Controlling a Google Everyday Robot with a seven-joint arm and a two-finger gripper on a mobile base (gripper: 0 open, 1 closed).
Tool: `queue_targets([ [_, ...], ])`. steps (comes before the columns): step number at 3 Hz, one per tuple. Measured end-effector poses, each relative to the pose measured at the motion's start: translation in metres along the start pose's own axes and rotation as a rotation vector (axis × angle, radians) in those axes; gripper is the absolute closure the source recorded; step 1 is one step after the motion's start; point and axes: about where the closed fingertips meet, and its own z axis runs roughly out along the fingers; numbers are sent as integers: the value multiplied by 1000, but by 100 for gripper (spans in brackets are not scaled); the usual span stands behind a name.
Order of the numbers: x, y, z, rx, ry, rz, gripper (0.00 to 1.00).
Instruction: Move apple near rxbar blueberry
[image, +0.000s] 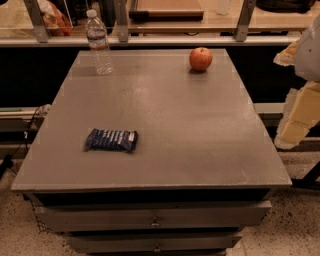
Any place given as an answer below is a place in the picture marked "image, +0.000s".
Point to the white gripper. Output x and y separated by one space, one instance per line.
309 56

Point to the red apple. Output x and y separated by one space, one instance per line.
200 59

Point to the blue rxbar wrapper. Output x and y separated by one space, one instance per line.
111 140

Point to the wooden framed board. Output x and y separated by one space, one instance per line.
146 9

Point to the clear plastic water bottle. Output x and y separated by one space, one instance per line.
98 43

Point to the orange snack bag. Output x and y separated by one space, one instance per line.
53 18

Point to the lower grey drawer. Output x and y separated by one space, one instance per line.
154 242

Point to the grey metal rail frame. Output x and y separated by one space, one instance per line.
224 23

